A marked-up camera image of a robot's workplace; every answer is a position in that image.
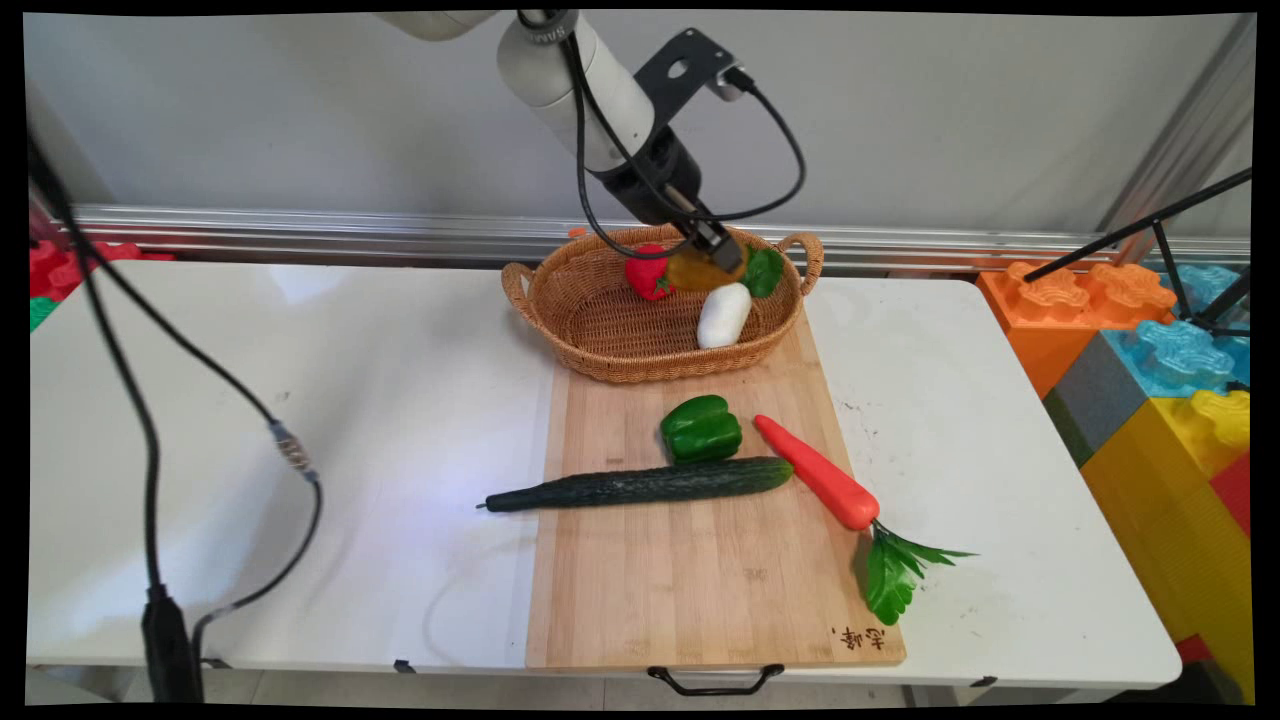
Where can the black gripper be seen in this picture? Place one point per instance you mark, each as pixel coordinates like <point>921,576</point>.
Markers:
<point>655,180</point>

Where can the orange-brown toy potato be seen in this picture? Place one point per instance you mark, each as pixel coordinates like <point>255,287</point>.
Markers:
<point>695,272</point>

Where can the dark green toy cucumber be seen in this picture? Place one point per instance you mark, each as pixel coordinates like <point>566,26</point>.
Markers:
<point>650,483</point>

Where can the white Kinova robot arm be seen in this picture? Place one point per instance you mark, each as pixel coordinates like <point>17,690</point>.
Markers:
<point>590,75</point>

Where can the white toy radish with leaves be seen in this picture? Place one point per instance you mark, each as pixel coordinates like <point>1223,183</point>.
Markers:
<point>722,318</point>

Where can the red toy pepper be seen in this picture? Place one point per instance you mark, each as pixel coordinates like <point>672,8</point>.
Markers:
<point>647,275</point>

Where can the woven wicker basket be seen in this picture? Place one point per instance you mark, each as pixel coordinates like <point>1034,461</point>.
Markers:
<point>610,330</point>

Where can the green toy bell pepper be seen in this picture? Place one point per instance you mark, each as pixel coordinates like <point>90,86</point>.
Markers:
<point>700,430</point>

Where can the orange toy carrot with leaves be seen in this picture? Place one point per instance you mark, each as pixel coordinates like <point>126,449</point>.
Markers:
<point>825,480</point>

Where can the orange foam building block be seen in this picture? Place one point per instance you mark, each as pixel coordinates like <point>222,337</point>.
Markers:
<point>1050,310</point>

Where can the wooden cutting board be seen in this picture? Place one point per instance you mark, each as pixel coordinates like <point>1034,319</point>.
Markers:
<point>690,590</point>

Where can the gray foam building block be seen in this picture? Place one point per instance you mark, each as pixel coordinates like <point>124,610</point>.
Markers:
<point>1095,400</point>

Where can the black tripod stand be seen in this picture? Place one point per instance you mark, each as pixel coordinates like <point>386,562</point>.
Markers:
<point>1160,225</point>

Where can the blue foam building block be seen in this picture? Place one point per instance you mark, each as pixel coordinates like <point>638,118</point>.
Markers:
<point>1175,355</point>

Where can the red foam block beside yellow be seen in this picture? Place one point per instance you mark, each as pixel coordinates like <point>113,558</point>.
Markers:
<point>1235,490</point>

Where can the red studded foam block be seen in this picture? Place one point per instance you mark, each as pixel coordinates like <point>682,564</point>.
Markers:
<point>60,270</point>

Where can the green foam block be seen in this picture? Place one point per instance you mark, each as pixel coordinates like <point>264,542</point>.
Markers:
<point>39,313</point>

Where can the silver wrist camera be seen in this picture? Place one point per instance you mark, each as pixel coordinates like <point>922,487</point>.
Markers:
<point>730,83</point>

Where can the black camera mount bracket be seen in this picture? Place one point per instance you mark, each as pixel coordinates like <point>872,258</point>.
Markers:
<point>680,65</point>

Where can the horizontal aluminium rail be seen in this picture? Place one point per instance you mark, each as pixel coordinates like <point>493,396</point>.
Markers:
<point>300,230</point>

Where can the diagonal aluminium frame post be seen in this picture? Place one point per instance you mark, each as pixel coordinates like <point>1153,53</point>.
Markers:
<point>1190,120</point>

